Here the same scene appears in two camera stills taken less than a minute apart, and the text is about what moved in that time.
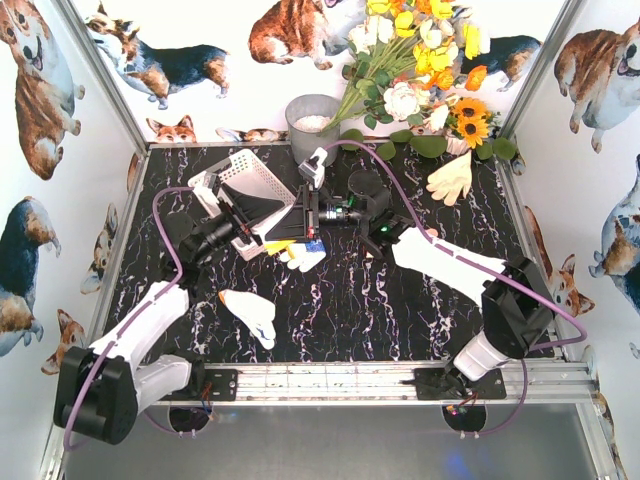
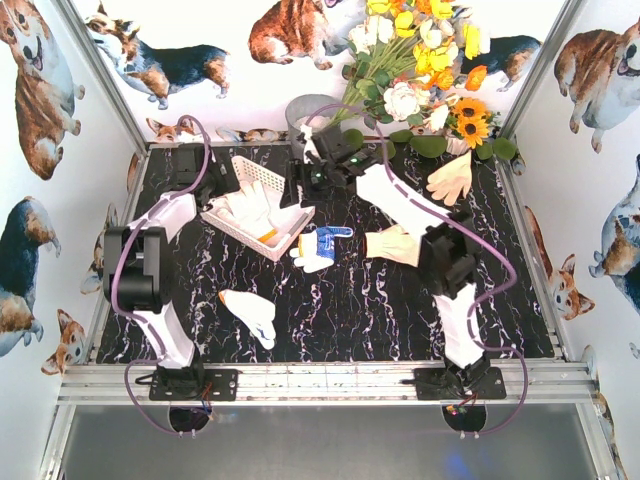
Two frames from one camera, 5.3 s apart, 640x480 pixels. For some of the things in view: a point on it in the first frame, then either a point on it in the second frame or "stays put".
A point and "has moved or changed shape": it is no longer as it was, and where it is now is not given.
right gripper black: x=308 y=214 → x=291 y=183
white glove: x=255 y=313 stays put
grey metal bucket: x=307 y=114 stays put
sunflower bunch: x=471 y=118 stays put
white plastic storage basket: x=248 y=250 → x=288 y=221
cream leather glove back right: x=446 y=183 stays put
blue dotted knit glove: x=307 y=255 has moved or changed shape
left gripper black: x=240 y=220 → x=220 y=176
